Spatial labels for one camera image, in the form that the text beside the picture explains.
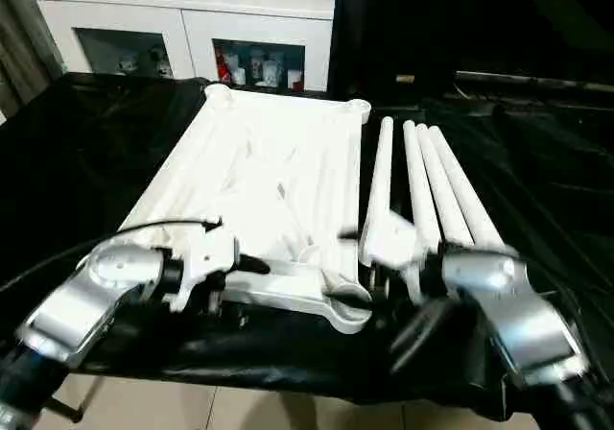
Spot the white plastic table leg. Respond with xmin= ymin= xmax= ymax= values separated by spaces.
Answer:
xmin=360 ymin=116 xmax=395 ymax=268
xmin=427 ymin=125 xmax=508 ymax=251
xmin=414 ymin=122 xmax=476 ymax=249
xmin=401 ymin=119 xmax=440 ymax=258

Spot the white plastic table top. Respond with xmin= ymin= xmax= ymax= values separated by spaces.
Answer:
xmin=117 ymin=83 xmax=373 ymax=336

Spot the black mat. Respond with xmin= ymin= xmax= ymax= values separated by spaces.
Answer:
xmin=0 ymin=69 xmax=614 ymax=421

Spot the red carton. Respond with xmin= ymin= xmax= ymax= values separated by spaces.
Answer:
xmin=215 ymin=48 xmax=232 ymax=84

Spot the dark metal bar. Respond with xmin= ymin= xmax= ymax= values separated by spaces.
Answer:
xmin=454 ymin=68 xmax=614 ymax=96

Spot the white sideboard cabinet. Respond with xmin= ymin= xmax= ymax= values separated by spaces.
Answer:
xmin=32 ymin=0 xmax=340 ymax=94

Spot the grey curtain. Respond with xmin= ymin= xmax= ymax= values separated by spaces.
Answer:
xmin=0 ymin=0 xmax=63 ymax=109

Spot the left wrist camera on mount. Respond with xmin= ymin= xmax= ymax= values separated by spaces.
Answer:
xmin=165 ymin=227 xmax=242 ymax=314

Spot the black left camera cable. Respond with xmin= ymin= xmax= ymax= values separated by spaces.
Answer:
xmin=0 ymin=215 xmax=225 ymax=297

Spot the black table frame leg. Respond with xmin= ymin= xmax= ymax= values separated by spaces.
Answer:
xmin=45 ymin=394 xmax=83 ymax=425

